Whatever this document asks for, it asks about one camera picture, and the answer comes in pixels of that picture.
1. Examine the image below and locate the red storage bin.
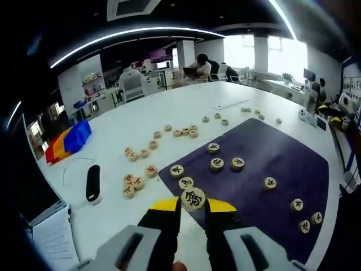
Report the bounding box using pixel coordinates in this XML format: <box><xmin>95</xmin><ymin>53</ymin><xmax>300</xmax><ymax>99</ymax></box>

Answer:
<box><xmin>45</xmin><ymin>135</ymin><xmax>61</xmax><ymax>166</ymax></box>

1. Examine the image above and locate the purple chessboard mat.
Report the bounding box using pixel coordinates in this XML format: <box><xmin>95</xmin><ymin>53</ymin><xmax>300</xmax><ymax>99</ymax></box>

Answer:
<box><xmin>157</xmin><ymin>117</ymin><xmax>330</xmax><ymax>265</ymax></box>

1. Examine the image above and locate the round wooden chess piece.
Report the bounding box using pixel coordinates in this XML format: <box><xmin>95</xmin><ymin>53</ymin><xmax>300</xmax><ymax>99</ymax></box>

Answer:
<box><xmin>180</xmin><ymin>186</ymin><xmax>206</xmax><ymax>212</ymax></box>

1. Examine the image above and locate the yellow storage bin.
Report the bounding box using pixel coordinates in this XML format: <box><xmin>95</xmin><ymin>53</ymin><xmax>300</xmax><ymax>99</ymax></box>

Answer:
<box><xmin>52</xmin><ymin>126</ymin><xmax>73</xmax><ymax>163</ymax></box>

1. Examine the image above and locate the shelf with colourful items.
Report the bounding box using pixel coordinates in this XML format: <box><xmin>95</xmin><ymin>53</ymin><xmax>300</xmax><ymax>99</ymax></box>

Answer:
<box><xmin>81</xmin><ymin>72</ymin><xmax>107</xmax><ymax>99</ymax></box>

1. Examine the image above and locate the purple wall screen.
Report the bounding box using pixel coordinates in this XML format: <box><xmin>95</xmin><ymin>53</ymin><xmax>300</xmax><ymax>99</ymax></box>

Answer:
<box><xmin>149</xmin><ymin>49</ymin><xmax>173</xmax><ymax>63</ymax></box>

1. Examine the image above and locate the blue storage bin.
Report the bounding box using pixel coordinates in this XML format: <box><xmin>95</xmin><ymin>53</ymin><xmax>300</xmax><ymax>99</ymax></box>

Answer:
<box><xmin>63</xmin><ymin>120</ymin><xmax>93</xmax><ymax>155</ymax></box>

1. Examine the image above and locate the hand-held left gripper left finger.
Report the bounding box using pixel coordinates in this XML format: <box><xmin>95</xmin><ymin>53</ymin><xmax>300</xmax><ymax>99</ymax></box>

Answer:
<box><xmin>74</xmin><ymin>196</ymin><xmax>181</xmax><ymax>271</ymax></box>

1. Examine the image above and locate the short ceiling light strip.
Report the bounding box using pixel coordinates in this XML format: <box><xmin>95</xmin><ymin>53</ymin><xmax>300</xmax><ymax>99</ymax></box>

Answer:
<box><xmin>5</xmin><ymin>100</ymin><xmax>23</xmax><ymax>130</ymax></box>

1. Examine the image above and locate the white office desk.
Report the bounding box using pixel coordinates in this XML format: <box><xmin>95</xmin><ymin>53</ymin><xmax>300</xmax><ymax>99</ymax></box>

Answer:
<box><xmin>69</xmin><ymin>94</ymin><xmax>125</xmax><ymax>121</ymax></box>

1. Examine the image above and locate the group of wooden chess pieces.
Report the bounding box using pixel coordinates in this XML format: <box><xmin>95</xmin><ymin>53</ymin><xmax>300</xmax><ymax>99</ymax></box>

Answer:
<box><xmin>122</xmin><ymin>106</ymin><xmax>324</xmax><ymax>235</ymax></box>

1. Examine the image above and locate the ceiling air vent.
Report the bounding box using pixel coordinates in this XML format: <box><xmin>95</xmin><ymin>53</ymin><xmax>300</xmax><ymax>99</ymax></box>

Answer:
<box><xmin>107</xmin><ymin>0</ymin><xmax>153</xmax><ymax>22</ymax></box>

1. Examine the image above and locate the white game controller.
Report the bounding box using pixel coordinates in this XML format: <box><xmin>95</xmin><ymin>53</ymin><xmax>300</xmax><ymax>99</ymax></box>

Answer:
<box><xmin>298</xmin><ymin>108</ymin><xmax>318</xmax><ymax>128</ymax></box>

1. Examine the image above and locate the long curved ceiling light strip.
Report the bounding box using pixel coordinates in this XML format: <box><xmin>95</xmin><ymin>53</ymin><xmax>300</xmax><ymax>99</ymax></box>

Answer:
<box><xmin>267</xmin><ymin>0</ymin><xmax>298</xmax><ymax>42</ymax></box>

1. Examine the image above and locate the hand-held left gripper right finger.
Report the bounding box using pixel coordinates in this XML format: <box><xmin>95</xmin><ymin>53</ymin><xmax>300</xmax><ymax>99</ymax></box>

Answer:
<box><xmin>205</xmin><ymin>196</ymin><xmax>310</xmax><ymax>271</ymax></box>

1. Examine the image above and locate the white high-back office chair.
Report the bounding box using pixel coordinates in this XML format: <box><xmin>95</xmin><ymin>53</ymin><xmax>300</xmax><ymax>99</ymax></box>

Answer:
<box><xmin>118</xmin><ymin>69</ymin><xmax>146</xmax><ymax>104</ymax></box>

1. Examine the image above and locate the grey office chair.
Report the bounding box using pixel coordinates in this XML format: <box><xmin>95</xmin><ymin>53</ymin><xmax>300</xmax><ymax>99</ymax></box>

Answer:
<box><xmin>307</xmin><ymin>91</ymin><xmax>317</xmax><ymax>113</ymax></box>

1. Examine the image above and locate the black white oblong device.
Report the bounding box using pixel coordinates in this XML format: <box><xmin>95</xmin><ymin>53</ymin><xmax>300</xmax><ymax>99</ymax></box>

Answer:
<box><xmin>85</xmin><ymin>165</ymin><xmax>103</xmax><ymax>206</ymax></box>

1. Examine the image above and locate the white printed paper sheet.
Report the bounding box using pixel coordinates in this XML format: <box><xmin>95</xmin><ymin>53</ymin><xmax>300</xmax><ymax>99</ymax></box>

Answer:
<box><xmin>30</xmin><ymin>207</ymin><xmax>81</xmax><ymax>271</ymax></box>

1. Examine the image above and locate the blue white wall display board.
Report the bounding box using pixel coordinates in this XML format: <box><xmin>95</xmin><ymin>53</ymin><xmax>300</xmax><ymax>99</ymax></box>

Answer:
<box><xmin>341</xmin><ymin>55</ymin><xmax>361</xmax><ymax>176</ymax></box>

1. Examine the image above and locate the thin white cable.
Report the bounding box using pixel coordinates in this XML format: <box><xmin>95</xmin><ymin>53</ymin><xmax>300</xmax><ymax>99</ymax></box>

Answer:
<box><xmin>62</xmin><ymin>157</ymin><xmax>95</xmax><ymax>198</ymax></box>

